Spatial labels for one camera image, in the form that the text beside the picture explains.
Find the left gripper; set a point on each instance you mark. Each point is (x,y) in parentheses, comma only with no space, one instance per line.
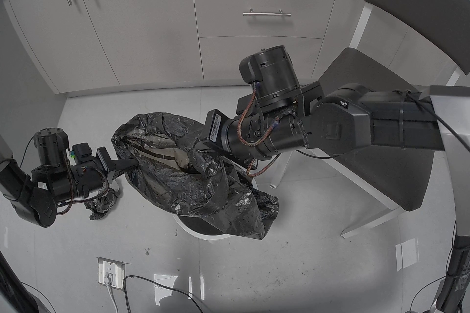
(93,177)

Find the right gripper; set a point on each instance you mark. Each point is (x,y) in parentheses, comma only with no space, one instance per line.
(229,137)

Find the black plastic bag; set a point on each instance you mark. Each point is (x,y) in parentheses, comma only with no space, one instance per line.
(205,186)

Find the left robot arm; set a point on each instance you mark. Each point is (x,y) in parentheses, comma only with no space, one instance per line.
(40,201)

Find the crumpled black plastic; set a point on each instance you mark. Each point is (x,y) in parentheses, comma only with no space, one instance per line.
(99,210)

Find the white trash bin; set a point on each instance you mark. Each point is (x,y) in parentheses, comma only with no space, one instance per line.
(205,237)

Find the white cabinet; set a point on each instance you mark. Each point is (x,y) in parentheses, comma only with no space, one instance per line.
(147,29)

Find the grey chair with white legs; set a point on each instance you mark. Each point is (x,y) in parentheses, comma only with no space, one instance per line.
(385,175)

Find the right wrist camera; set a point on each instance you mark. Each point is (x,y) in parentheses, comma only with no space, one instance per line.
(215,128)

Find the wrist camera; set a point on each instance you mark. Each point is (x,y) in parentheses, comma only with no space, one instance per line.
(215,128)
(82,152)

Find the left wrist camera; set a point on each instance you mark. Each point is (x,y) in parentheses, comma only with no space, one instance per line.
(82,152)

